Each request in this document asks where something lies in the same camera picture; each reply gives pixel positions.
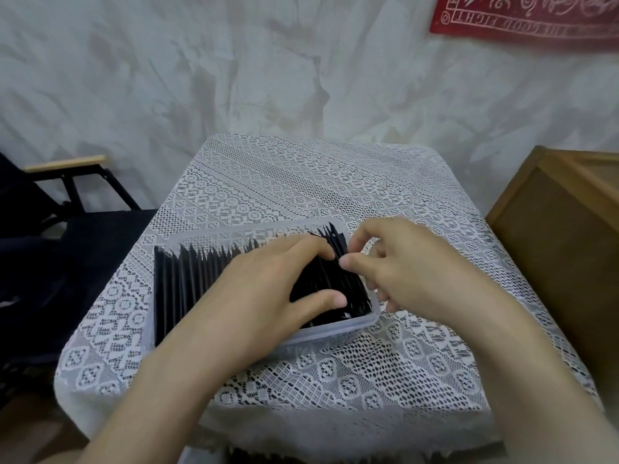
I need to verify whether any person's left hand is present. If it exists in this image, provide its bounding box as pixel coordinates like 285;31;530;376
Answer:
190;235;348;371

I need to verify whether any person's right hand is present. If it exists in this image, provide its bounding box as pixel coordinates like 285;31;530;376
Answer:
340;218;489;325

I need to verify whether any row of black packets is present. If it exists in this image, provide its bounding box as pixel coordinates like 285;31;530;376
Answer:
154;222;373;335

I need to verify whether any person's left forearm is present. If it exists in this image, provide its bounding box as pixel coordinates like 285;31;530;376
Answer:
43;304;274;464

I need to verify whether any person's right forearm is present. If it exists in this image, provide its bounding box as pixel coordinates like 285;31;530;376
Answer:
432;273;619;464

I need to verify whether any clear plastic container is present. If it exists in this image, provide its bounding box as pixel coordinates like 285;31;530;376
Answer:
153;218;380;349

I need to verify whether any white lace tablecloth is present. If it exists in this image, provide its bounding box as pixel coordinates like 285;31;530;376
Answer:
54;133;606;454

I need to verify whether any brown wooden cabinet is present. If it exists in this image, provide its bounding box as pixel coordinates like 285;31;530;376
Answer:
485;145;619;412

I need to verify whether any black folding chair wooden armrest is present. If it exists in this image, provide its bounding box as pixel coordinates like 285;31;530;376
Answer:
0;151;160;417

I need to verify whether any red patterned wall cloth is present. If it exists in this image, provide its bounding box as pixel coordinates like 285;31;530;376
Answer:
429;0;619;55

